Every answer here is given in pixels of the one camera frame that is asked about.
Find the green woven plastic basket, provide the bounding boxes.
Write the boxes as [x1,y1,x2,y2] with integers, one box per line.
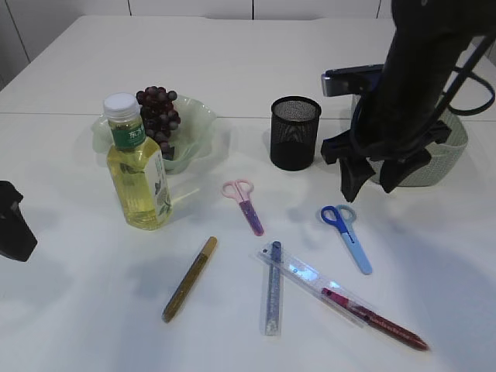
[350,92,470,188]

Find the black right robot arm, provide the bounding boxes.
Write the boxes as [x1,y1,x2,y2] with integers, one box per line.
[321,1,495,202]

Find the blue scissors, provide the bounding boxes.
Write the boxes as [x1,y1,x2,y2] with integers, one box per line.
[320,205,373,275]

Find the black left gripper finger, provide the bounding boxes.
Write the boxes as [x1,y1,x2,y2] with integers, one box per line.
[0,181,37,262]

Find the green wavy glass plate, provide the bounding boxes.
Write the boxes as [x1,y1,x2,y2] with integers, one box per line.
[91,95,217,174]

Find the yellow tea bottle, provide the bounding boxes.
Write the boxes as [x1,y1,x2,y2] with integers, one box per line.
[103,92,172,230]

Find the clear plastic ruler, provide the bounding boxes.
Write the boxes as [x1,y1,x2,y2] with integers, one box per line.
[257,246,370,328]

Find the pink scissors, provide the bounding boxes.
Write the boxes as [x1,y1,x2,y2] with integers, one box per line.
[221,179,264,236]

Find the gold glitter pen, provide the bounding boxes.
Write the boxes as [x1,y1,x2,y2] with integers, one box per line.
[162,236,218,323]

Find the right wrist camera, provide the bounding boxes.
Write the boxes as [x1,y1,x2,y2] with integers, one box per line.
[321,64,384,97]

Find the red glitter pen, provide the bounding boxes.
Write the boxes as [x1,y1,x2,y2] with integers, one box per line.
[321,288,429,351]

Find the black mesh pen holder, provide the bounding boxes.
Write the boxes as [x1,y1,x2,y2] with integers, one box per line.
[270,96,322,171]

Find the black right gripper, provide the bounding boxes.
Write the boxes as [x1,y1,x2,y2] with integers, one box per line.
[321,120,452,202]

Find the purple plastic grape bunch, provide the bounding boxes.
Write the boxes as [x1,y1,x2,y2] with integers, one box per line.
[136,86,181,160]

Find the blue glitter pen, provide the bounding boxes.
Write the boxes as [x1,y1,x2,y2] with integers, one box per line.
[265,241,282,336]

